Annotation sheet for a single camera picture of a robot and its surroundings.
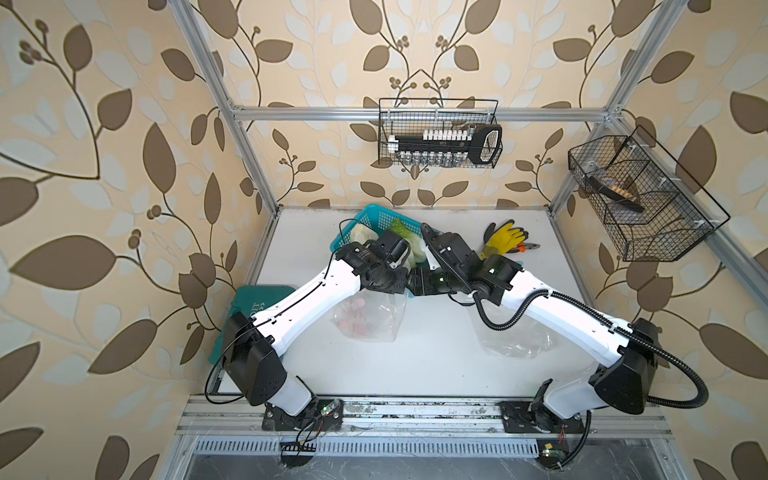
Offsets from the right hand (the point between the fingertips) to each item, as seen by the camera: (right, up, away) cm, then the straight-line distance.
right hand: (412, 282), depth 76 cm
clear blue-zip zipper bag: (+32, -17, +7) cm, 37 cm away
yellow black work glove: (+35, +11, +33) cm, 49 cm away
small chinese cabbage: (-14, +12, +13) cm, 23 cm away
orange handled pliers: (+42, +8, +32) cm, 53 cm away
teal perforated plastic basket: (-11, +19, +33) cm, 39 cm away
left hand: (-4, 0, +3) cm, 5 cm away
